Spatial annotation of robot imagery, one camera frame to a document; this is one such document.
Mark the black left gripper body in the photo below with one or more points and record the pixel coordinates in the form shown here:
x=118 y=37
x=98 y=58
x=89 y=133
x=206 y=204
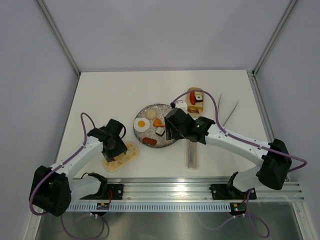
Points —
x=117 y=148

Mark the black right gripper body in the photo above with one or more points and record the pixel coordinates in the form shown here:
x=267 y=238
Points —
x=178 y=133

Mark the beige patterned lunch box lid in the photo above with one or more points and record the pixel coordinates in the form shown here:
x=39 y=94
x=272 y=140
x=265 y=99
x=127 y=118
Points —
x=123 y=159

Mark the brown fried chicken piece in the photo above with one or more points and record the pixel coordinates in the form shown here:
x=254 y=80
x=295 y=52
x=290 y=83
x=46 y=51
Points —
x=193 y=110

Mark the red sausage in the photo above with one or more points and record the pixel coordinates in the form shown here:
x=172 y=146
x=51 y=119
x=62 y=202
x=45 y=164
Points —
x=192 y=98

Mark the sushi roll green centre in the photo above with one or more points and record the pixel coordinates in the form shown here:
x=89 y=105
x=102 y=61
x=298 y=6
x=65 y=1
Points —
x=199 y=98

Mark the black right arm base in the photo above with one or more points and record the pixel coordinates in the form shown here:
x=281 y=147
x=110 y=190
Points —
x=227 y=191

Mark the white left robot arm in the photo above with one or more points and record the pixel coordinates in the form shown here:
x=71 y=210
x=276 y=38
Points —
x=54 y=188

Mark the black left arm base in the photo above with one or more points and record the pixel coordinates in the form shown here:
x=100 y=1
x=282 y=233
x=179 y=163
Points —
x=92 y=186

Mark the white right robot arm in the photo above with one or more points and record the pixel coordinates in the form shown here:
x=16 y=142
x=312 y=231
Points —
x=271 y=159

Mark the beige lunch box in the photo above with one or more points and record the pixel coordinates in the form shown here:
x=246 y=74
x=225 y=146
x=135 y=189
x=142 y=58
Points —
x=200 y=105

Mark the sushi roll white centre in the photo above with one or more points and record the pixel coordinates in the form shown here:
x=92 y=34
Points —
x=160 y=131

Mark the orange chicken drumstick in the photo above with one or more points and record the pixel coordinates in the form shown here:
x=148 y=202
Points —
x=158 y=123

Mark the speckled ceramic plate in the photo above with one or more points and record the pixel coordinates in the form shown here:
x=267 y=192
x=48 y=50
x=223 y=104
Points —
x=162 y=110

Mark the white steamed bun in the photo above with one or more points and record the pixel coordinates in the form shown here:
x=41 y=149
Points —
x=151 y=114

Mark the red bacon strip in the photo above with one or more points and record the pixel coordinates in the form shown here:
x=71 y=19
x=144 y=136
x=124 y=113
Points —
x=149 y=141

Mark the clear cutlery case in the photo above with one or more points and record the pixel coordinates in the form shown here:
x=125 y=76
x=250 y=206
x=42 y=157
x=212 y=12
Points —
x=196 y=156

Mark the fried egg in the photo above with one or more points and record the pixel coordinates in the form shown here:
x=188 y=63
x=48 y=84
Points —
x=141 y=124

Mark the aluminium rail frame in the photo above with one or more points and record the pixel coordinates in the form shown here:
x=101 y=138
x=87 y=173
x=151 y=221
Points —
x=161 y=174

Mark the white slotted cable duct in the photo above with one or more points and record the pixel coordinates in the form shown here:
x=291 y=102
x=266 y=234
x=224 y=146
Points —
x=150 y=207

